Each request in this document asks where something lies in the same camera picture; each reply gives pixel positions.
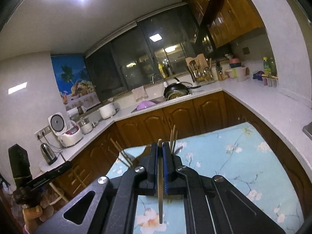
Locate wooden knife block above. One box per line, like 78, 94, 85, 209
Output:
216, 62, 226, 81

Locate yellow bottle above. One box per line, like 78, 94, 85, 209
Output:
158, 62, 167, 79

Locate wooden cutting board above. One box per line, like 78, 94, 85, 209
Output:
185, 54, 208, 72

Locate purple plastic basin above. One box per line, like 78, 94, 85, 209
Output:
136, 100, 157, 111

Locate black wok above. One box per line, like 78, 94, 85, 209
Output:
163, 77, 202, 101

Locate small cooker with glass lid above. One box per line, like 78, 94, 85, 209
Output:
78, 117, 94, 135

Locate row of seasoning jars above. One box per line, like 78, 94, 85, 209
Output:
262, 75, 278, 88

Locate white storage rack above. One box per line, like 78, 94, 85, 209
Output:
39, 163, 72, 204

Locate beige dish towel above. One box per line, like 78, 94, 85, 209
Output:
131, 86, 148, 102

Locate white rice cooker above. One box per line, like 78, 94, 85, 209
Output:
47, 112, 83, 148

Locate dark sliding window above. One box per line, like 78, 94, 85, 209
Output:
84, 4, 203, 103

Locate round white cooker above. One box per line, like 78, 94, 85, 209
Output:
99, 102, 116, 120

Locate green drink bottle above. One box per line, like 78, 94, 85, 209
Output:
263, 57, 272, 77

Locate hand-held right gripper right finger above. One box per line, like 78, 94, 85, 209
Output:
162, 142, 287, 234

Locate rack of hanging ladles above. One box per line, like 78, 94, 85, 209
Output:
188, 61, 215, 82

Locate wall socket strip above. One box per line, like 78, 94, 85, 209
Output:
34, 126, 51, 141

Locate wooden utensil holder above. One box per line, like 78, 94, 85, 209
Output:
130, 144, 183, 170

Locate wooden wall cabinets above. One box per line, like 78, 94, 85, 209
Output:
180, 0, 265, 50

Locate person's left hand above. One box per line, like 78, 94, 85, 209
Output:
23, 199, 54, 234

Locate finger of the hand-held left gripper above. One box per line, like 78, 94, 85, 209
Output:
46, 160, 73, 182

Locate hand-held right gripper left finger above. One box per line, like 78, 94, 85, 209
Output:
32, 143, 159, 234

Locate blue floral tablecloth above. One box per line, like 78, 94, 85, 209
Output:
106, 122, 305, 234

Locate stainless steel kettle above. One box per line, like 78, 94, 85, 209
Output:
40, 143, 58, 166

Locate tropical fruit wall poster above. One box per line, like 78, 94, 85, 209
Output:
51, 54, 97, 112

